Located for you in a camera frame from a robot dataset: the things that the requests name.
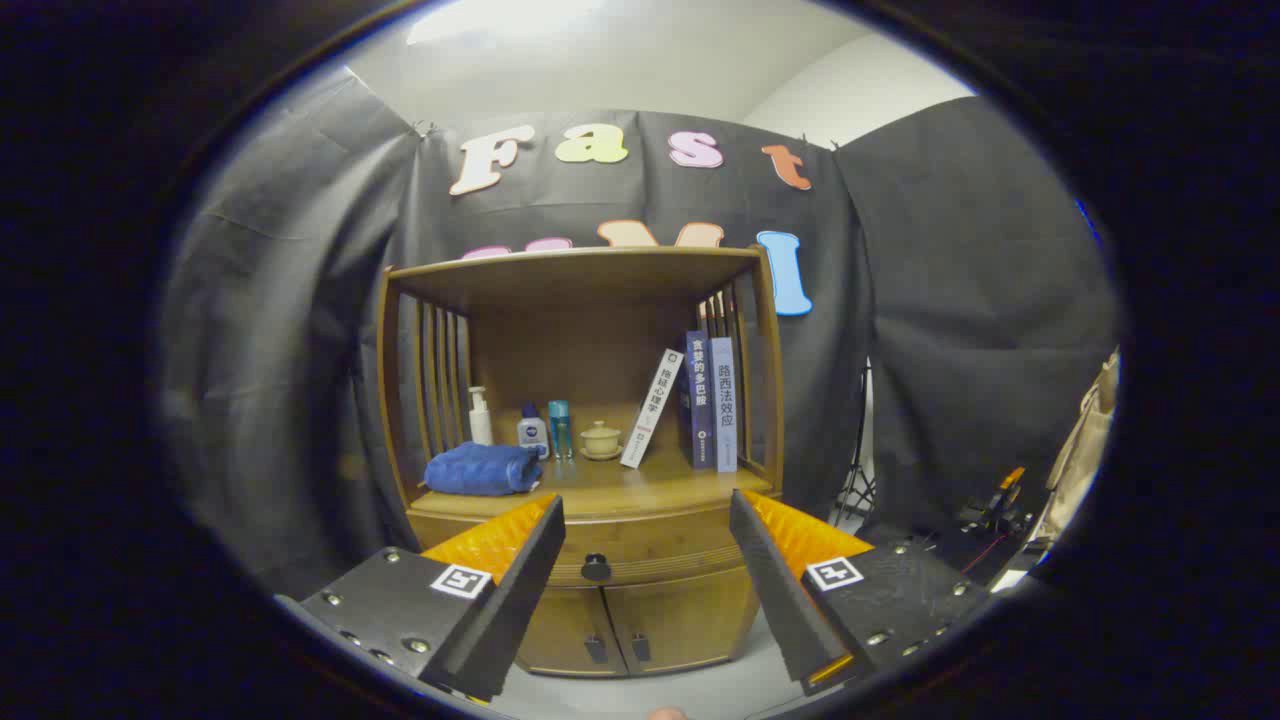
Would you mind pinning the rolled blue towel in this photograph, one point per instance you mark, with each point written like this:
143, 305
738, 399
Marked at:
480, 470

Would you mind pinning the wooden cabinet door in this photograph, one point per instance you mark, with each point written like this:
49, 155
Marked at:
565, 630
690, 620

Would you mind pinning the beige bag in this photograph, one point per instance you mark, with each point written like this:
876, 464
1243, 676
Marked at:
1085, 440

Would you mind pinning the black backdrop cloth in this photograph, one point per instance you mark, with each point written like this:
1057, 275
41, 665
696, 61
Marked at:
950, 300

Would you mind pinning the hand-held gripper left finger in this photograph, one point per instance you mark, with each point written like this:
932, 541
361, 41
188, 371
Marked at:
510, 610

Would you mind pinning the light purple book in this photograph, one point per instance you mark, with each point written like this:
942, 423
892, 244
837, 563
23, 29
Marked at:
725, 410

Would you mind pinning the white bottle with blue cap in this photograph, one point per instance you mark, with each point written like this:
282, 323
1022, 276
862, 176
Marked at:
532, 432

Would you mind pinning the black book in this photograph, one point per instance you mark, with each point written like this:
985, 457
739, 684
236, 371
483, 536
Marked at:
684, 430

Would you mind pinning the white book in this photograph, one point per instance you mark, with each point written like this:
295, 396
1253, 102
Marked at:
652, 408

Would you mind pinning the beige lidded teacup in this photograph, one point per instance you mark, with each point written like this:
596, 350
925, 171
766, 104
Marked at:
601, 440

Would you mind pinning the orange black gripper tool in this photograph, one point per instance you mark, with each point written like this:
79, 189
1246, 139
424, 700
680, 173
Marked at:
1010, 482

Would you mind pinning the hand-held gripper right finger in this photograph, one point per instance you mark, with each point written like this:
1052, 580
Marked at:
775, 590

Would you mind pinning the wooden cabinet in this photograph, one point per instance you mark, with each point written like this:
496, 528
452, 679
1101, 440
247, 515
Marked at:
580, 340

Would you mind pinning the clear blue bottle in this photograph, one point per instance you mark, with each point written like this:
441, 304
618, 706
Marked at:
560, 430

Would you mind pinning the white pump bottle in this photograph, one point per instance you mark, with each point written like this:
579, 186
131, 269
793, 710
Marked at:
480, 425

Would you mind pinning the wooden countertop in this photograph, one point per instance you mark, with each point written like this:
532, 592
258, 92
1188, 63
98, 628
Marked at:
640, 485

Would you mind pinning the dark blue book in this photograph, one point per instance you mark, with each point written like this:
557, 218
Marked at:
700, 400

